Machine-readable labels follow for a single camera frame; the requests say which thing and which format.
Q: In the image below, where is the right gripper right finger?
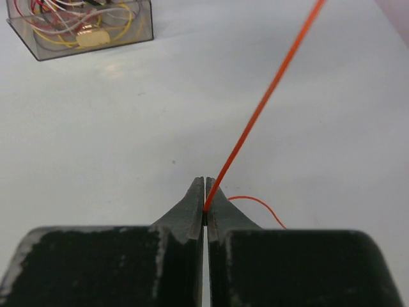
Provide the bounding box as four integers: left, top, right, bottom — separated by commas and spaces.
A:
207, 190, 403, 306

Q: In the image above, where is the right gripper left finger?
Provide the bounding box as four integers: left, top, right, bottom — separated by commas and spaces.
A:
1, 177, 205, 306

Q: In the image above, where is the clear plastic cable box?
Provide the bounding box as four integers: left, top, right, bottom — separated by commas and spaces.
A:
6, 1, 154, 61

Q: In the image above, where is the thin orange wire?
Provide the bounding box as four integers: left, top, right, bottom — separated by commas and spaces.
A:
203, 0, 327, 230

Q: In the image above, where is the tangled coloured wires bundle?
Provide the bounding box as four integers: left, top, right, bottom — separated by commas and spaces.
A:
14, 0, 144, 51

